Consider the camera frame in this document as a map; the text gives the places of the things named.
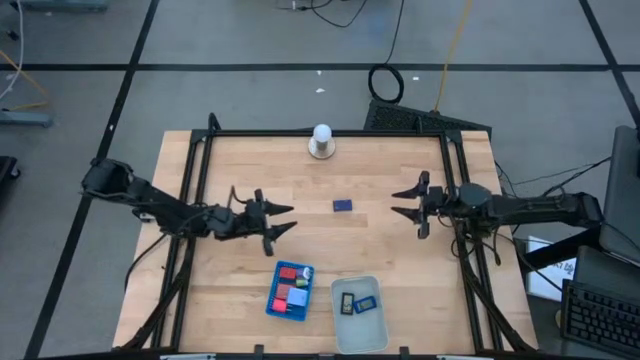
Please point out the grey keyboard desk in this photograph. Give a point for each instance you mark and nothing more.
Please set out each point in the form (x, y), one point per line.
(610, 270)

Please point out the white bulb brass lamp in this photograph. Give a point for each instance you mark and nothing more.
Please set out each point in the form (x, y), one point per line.
(322, 132)

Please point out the dark blue card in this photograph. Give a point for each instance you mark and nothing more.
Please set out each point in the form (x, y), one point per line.
(342, 205)

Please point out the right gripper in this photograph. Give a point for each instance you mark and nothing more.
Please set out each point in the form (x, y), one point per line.
(440, 205)

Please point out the small green charger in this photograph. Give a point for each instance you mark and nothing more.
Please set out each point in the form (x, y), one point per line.
(301, 283)

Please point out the black computer keyboard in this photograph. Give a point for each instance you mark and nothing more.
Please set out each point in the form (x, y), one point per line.
(600, 315)

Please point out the black diagonal desk beam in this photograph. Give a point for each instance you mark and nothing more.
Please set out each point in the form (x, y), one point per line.
(560, 248)

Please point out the grey metal bar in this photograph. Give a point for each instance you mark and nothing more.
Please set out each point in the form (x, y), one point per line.
(65, 5)
(25, 119)

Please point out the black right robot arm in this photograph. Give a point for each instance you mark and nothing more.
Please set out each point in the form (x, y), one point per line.
(540, 210)

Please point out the light blue charger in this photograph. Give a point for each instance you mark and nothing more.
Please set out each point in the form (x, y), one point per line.
(297, 297)

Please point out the black aluminium table frame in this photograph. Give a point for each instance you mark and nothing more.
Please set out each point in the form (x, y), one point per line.
(250, 133)

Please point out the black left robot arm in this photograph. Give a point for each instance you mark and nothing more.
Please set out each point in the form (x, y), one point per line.
(160, 205)

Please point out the small white charger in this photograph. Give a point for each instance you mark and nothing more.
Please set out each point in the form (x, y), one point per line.
(305, 273)

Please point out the black perforated panel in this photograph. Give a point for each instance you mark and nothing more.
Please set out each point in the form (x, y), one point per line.
(400, 117)

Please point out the white paper sheet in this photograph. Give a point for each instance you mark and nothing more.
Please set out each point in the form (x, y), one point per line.
(542, 280)

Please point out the blue slotted plastic basket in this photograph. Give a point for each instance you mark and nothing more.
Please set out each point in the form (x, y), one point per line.
(299, 313)

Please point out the silver aluminium bar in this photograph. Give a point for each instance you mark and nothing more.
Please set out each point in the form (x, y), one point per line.
(187, 357)
(457, 357)

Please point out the white plastic bin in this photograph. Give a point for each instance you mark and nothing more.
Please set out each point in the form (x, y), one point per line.
(360, 335)

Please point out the blue framed digital meter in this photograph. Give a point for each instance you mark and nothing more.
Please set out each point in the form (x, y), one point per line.
(365, 304)

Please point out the grey rounded tabletop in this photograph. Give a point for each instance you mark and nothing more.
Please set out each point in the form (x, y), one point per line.
(622, 200)

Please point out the black caster foot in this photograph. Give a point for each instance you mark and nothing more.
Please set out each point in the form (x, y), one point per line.
(6, 172)

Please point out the black framed digital meter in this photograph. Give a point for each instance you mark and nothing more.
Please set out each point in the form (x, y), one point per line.
(347, 303)

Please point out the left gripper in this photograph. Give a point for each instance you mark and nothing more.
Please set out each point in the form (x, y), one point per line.
(247, 222)

